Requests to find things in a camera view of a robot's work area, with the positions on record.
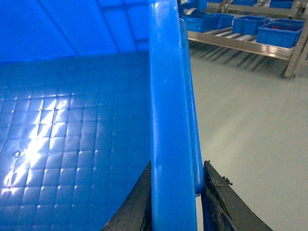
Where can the blue bin on rack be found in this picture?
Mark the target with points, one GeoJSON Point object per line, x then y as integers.
{"type": "Point", "coordinates": [248, 25]}
{"type": "Point", "coordinates": [202, 22]}

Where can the large blue plastic crate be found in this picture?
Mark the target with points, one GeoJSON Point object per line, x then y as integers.
{"type": "Point", "coordinates": [91, 91]}

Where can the metal roller shelf rack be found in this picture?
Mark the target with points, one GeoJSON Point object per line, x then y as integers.
{"type": "Point", "coordinates": [248, 43]}

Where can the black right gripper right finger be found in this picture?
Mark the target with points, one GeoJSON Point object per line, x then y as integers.
{"type": "Point", "coordinates": [223, 209]}

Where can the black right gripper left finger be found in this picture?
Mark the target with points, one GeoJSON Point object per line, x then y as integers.
{"type": "Point", "coordinates": [135, 214]}

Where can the blue bin with red parts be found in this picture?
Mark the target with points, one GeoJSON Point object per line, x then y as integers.
{"type": "Point", "coordinates": [281, 33]}

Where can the blue bin on rack centre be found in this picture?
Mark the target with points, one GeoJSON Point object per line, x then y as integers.
{"type": "Point", "coordinates": [248, 25]}

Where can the blue bin on rack left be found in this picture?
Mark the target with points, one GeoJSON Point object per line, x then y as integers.
{"type": "Point", "coordinates": [202, 22]}

